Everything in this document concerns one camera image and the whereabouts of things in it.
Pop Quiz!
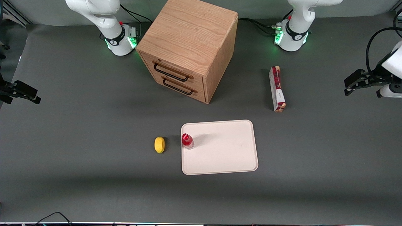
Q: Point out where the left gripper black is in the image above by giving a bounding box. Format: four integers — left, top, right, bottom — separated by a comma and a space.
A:
345, 64, 393, 95

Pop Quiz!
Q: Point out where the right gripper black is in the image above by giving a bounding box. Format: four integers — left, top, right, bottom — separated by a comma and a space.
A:
0, 74, 41, 104

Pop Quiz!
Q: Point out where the red tartan cookie box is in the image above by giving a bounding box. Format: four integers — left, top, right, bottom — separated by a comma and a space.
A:
269, 66, 287, 112

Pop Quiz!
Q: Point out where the beige plastic tray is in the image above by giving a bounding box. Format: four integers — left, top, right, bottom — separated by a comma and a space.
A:
181, 120, 259, 175

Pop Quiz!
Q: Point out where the wooden drawer front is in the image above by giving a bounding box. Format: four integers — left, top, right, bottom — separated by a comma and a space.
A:
150, 71, 207, 104
140, 52, 205, 90

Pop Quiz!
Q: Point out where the yellow lemon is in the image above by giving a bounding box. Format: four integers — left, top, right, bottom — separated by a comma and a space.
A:
154, 137, 165, 154

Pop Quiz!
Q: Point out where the small red-capped bottle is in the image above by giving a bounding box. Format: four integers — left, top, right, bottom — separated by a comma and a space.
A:
182, 133, 194, 150

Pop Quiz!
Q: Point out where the oak wooden drawer cabinet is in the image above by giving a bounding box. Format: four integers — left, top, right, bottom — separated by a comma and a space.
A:
136, 0, 239, 105

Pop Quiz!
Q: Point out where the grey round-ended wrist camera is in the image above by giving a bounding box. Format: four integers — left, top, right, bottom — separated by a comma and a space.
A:
376, 82, 402, 98

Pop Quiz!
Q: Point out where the dark metal frame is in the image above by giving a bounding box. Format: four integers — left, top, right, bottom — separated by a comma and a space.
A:
0, 0, 32, 27

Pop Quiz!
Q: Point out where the black cable to left arm base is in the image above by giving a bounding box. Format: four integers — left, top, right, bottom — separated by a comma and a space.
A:
238, 18, 278, 29
247, 19, 280, 35

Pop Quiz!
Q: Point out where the thin black cable at table edge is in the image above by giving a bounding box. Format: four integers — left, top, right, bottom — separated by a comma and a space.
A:
37, 212, 73, 226

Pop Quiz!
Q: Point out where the black cable at right arm base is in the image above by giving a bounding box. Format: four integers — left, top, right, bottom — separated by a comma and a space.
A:
120, 4, 153, 38

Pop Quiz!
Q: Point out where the black metal drawer handle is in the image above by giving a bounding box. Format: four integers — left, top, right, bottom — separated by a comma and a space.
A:
162, 78, 195, 96
153, 61, 191, 83

